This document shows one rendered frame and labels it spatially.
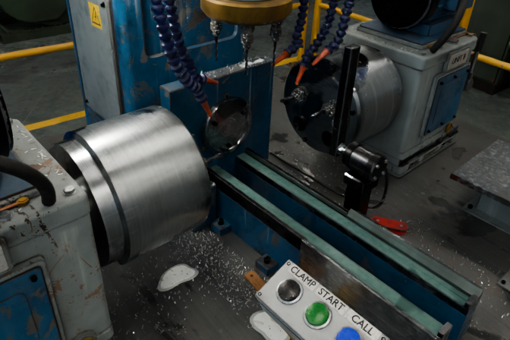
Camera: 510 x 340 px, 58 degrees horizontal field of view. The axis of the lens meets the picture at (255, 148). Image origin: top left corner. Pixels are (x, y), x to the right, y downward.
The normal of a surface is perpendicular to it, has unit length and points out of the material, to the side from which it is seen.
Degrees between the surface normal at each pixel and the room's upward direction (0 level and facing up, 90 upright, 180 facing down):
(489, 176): 0
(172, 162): 47
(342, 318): 22
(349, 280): 90
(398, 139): 90
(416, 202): 0
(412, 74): 90
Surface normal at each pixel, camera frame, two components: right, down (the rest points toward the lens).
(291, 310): -0.25, -0.66
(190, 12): 0.66, 0.41
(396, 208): 0.04, -0.85
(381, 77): 0.51, -0.28
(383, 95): 0.62, 0.03
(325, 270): -0.74, 0.33
